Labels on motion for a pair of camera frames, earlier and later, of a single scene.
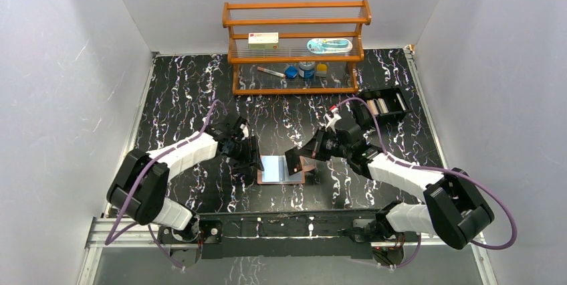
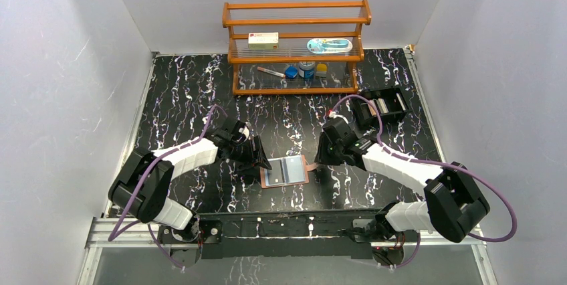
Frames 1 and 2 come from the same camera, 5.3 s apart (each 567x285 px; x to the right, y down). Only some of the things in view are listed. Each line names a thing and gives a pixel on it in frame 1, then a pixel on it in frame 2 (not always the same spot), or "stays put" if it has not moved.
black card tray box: (390, 106) stays put
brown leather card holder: (274, 170) stays put
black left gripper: (251, 152) stays put
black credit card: (293, 160) -> (275, 175)
